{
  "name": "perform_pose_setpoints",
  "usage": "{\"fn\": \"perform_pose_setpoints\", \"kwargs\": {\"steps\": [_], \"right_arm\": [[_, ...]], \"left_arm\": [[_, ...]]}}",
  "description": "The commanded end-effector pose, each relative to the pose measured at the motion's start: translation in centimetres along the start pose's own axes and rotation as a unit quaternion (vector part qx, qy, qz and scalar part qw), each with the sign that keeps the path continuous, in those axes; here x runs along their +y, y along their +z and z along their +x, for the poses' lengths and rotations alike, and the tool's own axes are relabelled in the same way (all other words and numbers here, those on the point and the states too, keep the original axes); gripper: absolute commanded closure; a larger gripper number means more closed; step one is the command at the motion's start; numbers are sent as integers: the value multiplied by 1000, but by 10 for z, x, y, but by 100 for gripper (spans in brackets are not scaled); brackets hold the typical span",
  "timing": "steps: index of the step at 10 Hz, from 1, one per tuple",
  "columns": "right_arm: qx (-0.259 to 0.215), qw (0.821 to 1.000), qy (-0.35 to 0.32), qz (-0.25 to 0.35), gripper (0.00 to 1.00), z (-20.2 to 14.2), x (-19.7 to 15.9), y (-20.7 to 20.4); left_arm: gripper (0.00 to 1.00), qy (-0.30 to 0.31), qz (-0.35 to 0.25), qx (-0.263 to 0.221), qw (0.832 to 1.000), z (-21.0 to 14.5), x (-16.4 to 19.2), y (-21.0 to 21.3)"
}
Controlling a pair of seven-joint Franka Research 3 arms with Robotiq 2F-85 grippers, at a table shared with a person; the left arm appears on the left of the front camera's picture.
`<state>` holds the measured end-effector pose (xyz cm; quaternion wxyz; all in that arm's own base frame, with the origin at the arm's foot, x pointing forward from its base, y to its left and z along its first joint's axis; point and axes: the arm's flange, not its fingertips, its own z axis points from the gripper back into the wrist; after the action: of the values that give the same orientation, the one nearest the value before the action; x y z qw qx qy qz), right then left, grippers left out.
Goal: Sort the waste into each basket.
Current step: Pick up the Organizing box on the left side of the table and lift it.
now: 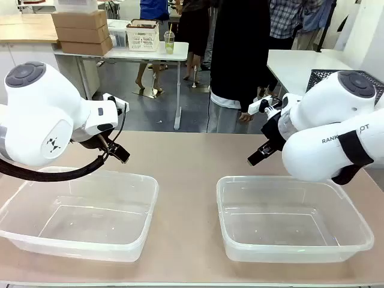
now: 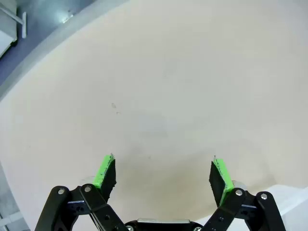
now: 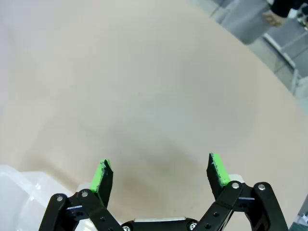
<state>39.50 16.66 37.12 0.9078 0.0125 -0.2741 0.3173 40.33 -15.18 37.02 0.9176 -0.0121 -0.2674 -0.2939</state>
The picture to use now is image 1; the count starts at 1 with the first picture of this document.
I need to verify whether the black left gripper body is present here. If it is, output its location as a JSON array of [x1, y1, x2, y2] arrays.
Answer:
[[70, 127, 121, 154]]

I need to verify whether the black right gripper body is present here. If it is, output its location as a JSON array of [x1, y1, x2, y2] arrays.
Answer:
[[260, 112, 286, 151]]

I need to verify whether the black perforated plastic basket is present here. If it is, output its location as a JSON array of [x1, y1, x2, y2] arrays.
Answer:
[[305, 68, 384, 94]]

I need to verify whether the clear plastic bin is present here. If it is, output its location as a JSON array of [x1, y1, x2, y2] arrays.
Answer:
[[0, 166, 160, 263], [215, 175, 375, 264]]

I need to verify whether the white lattice shopping basket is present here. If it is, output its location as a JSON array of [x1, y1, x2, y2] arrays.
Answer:
[[125, 19, 160, 53]]

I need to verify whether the white side table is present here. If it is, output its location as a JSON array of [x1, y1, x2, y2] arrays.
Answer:
[[266, 49, 361, 97]]

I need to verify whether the person in black sweater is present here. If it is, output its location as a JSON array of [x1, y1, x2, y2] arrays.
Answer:
[[206, 0, 280, 134]]

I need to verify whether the brown cardboard box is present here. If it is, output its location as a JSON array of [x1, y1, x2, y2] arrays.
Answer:
[[55, 24, 110, 44], [50, 10, 109, 31], [59, 37, 114, 57]]

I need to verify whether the white folding table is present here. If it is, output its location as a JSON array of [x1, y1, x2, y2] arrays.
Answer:
[[53, 41, 190, 130]]

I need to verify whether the clear storage drawer box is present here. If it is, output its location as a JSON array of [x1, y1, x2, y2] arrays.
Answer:
[[107, 19, 129, 48]]

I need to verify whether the bystander in plaid shirt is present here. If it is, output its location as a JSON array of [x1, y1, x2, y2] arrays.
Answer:
[[268, 0, 305, 50]]

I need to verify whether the plastic cup of green drink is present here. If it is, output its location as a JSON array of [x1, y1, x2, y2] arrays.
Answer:
[[163, 23, 176, 55]]

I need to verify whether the bystander in denim shirt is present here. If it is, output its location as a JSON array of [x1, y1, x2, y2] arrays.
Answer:
[[299, 0, 334, 52]]

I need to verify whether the wooden top white counter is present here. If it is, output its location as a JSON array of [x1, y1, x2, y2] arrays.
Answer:
[[0, 14, 100, 103]]

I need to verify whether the bystander in dark dress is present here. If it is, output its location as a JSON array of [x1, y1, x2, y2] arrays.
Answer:
[[175, 0, 211, 82]]

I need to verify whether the white box with lid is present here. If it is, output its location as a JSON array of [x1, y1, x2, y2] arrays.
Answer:
[[56, 0, 98, 14]]

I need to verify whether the bystander in blue shirt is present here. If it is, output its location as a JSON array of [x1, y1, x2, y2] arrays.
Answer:
[[134, 0, 170, 94]]

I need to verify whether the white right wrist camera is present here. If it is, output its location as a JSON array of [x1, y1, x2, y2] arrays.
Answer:
[[248, 95, 283, 115]]

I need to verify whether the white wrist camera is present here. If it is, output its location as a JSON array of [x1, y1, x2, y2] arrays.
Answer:
[[103, 93, 130, 113], [248, 95, 283, 115]]

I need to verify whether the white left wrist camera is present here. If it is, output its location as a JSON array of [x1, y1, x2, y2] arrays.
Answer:
[[103, 93, 130, 113]]

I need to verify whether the black sleeved left arm cable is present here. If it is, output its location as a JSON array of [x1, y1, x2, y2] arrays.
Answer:
[[0, 101, 128, 182]]

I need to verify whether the black arm strap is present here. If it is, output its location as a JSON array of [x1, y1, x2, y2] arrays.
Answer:
[[331, 130, 374, 185]]

